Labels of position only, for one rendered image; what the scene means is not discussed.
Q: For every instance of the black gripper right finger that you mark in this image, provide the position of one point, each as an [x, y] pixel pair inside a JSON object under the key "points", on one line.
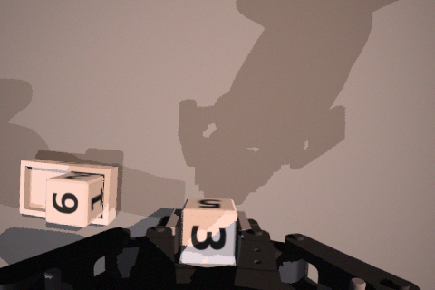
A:
{"points": [[259, 263]]}

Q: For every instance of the cream rectangular tray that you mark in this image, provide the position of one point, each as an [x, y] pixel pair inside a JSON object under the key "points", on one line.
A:
{"points": [[35, 172]]}

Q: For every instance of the peach calendar cube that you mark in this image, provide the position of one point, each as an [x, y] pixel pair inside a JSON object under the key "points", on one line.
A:
{"points": [[74, 199], [208, 231]]}

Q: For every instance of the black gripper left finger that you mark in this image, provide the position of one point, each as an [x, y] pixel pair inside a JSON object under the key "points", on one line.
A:
{"points": [[71, 267]]}

